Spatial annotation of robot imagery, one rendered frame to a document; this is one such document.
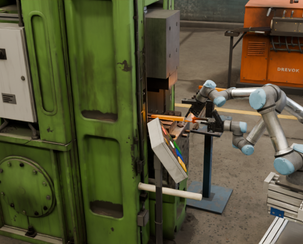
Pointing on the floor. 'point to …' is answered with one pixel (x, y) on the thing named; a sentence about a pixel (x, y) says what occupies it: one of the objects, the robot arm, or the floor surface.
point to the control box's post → (159, 205)
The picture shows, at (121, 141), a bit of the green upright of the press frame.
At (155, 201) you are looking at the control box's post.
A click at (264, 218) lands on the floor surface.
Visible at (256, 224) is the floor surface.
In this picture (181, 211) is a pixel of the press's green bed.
